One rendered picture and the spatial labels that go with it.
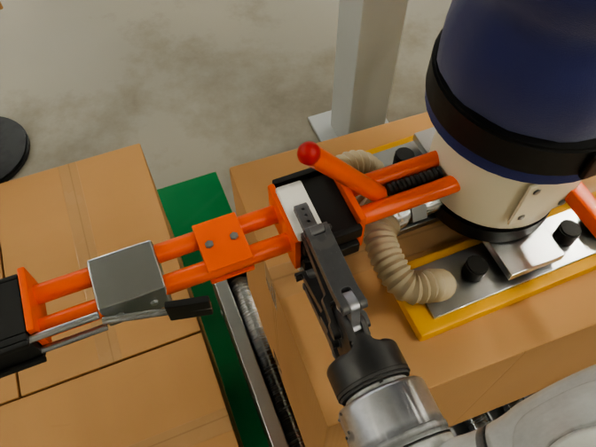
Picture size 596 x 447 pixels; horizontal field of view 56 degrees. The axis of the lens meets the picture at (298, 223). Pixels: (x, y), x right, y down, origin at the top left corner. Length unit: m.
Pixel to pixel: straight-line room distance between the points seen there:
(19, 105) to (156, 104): 0.58
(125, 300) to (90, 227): 0.91
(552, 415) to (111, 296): 0.41
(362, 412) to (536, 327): 0.32
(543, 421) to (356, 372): 0.16
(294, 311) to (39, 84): 2.19
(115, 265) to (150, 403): 0.69
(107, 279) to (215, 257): 0.11
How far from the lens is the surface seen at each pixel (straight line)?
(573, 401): 0.45
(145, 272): 0.60
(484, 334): 0.74
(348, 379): 0.53
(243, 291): 1.32
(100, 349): 1.34
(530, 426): 0.46
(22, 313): 0.61
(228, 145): 2.29
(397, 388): 0.51
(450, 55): 0.58
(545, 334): 0.77
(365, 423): 0.51
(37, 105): 2.67
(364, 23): 1.83
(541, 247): 0.77
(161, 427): 1.25
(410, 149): 0.81
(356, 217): 0.61
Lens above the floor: 1.73
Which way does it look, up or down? 57 degrees down
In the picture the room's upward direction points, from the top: straight up
